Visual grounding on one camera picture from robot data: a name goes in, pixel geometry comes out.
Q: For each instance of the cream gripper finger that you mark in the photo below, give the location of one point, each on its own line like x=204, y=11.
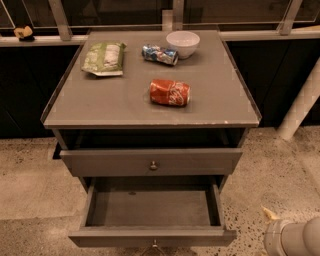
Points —
x=270, y=214

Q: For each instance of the grey drawer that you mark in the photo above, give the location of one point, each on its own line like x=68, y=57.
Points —
x=151, y=162
x=168, y=211

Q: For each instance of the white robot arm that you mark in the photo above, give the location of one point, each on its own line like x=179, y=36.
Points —
x=284, y=237

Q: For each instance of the grey top drawer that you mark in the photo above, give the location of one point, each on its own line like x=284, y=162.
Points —
x=151, y=162

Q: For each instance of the grey drawer cabinet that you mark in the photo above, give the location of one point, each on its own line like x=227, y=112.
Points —
x=116, y=113

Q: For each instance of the red crushed cola can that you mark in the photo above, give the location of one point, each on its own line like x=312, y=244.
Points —
x=169, y=92

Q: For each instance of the white bowl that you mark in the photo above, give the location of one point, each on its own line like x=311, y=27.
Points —
x=184, y=42

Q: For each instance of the blue crushed soda can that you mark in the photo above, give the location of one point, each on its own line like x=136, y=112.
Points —
x=159, y=54

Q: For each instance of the green snack bag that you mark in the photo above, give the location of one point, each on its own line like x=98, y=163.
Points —
x=104, y=59

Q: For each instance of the metal window railing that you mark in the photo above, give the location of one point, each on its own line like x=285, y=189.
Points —
x=69, y=21

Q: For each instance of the small yellow object on ledge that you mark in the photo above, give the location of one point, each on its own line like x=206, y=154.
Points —
x=24, y=33

